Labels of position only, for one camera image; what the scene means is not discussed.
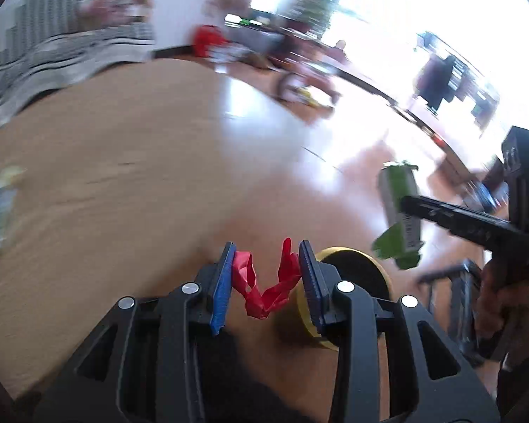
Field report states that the red plastic bag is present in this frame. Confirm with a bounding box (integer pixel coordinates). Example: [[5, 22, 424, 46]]
[[191, 24, 231, 59]]

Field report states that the pile of floor clutter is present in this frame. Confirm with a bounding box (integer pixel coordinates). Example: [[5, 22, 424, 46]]
[[275, 68, 342, 112]]

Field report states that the silver green packet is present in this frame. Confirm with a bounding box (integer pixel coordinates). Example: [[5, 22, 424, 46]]
[[370, 161, 426, 270]]

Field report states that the black metal rack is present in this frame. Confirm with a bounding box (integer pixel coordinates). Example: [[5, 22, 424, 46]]
[[416, 259, 486, 367]]

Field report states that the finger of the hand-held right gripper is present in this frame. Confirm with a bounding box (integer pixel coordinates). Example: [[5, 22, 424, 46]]
[[399, 195, 529, 248]]

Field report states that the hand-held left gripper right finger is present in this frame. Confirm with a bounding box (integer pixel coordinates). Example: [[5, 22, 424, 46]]
[[299, 240, 501, 423]]

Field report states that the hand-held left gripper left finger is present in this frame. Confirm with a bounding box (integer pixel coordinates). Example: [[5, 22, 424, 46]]
[[34, 241, 238, 423]]

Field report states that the yellow tape roll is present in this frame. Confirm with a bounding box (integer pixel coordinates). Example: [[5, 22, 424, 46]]
[[291, 247, 394, 352]]

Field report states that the pink printed bag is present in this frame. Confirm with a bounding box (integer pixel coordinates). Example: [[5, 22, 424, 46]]
[[78, 0, 154, 26]]

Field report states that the person's right hand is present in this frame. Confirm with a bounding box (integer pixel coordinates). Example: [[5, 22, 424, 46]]
[[475, 258, 529, 364]]

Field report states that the red ribbon scrap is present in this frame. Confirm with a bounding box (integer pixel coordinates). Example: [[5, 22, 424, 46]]
[[232, 238, 303, 320]]

